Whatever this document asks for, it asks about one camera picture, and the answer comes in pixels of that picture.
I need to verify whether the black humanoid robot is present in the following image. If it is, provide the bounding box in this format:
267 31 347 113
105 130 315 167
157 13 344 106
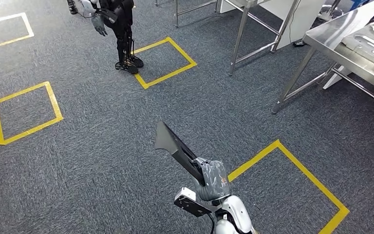
66 0 145 75

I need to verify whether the stamped aluminium panel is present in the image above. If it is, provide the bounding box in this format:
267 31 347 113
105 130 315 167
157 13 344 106
341 20 374 71

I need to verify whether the white cabinet panel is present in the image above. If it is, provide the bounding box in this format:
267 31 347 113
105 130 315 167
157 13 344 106
219 0 326 51

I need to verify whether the black plastic plate frame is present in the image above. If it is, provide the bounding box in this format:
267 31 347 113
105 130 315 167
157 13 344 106
154 121 206 187

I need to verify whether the pale wrist camera on bracket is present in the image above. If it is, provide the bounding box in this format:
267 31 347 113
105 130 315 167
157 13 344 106
173 187 222 217

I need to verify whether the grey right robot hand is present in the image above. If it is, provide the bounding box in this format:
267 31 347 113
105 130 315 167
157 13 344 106
193 157 230 202

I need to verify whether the silver round chair base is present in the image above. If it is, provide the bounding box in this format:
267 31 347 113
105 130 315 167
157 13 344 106
317 0 345 22

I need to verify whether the stainless steel workbench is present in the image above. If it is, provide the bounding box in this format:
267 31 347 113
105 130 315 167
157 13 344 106
271 0 374 116

